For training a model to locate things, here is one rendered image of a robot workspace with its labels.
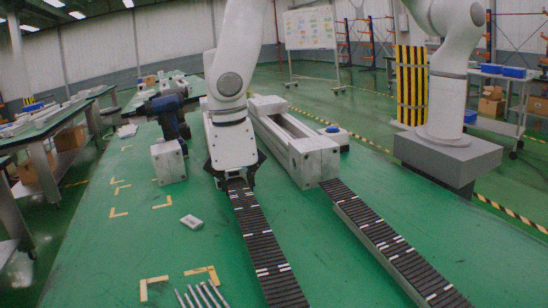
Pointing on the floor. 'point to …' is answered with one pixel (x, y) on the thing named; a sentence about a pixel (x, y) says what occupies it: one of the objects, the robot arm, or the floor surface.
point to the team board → (311, 35)
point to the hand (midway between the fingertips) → (237, 184)
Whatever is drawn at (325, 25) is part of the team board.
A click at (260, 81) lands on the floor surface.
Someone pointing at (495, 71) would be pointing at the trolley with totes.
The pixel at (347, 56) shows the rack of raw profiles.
